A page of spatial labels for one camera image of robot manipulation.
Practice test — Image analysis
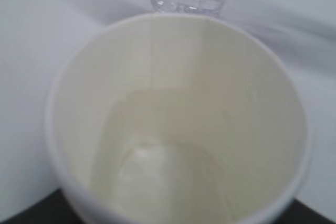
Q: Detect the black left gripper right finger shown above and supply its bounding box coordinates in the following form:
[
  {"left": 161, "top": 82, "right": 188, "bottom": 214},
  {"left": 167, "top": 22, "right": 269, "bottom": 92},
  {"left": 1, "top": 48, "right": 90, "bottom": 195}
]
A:
[{"left": 280, "top": 200, "right": 335, "bottom": 224}]

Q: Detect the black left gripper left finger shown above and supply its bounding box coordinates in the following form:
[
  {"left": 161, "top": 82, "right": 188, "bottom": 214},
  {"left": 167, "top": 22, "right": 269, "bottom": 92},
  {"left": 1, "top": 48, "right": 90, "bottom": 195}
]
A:
[{"left": 0, "top": 188, "right": 77, "bottom": 224}]

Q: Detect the white paper cup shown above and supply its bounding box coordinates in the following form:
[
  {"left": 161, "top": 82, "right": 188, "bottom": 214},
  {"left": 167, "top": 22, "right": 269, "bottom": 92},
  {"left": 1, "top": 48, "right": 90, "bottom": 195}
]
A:
[{"left": 45, "top": 14, "right": 312, "bottom": 223}]

